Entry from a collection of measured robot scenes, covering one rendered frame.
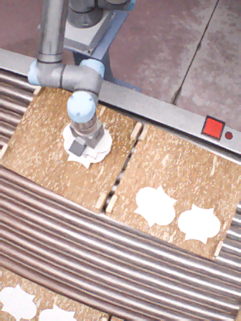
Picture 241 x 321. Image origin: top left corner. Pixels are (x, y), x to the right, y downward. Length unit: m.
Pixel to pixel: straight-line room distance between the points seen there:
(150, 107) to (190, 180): 0.30
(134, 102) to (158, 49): 1.21
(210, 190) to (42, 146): 0.60
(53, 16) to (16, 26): 1.78
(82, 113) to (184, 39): 1.74
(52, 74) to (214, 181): 0.66
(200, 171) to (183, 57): 1.35
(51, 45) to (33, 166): 0.49
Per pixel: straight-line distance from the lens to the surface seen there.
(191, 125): 1.53
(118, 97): 1.56
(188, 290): 1.44
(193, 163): 1.47
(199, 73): 2.67
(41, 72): 1.23
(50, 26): 1.18
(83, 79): 1.20
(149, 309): 1.43
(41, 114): 1.54
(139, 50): 2.71
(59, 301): 1.43
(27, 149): 1.51
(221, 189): 1.47
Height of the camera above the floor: 2.34
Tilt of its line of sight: 75 degrees down
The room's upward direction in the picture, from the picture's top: 4 degrees counter-clockwise
